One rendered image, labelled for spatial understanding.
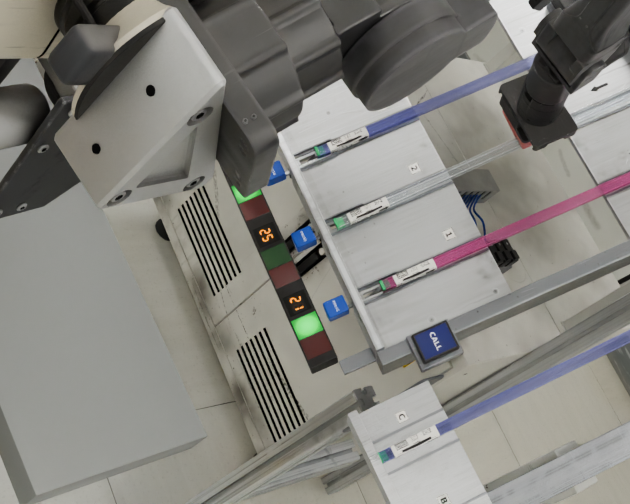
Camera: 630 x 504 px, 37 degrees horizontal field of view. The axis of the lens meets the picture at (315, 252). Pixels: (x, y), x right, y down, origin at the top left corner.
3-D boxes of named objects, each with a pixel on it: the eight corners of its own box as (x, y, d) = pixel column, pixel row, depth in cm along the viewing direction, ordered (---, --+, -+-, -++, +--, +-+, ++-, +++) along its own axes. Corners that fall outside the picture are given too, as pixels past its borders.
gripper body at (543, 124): (538, 75, 128) (550, 44, 121) (575, 136, 124) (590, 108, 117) (496, 92, 127) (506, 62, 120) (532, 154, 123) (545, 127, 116)
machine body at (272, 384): (252, 499, 190) (467, 366, 152) (136, 208, 212) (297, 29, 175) (442, 438, 237) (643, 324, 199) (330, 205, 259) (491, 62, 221)
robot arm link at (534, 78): (525, 54, 113) (555, 88, 112) (569, 27, 115) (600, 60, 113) (514, 84, 120) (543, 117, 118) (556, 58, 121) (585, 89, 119)
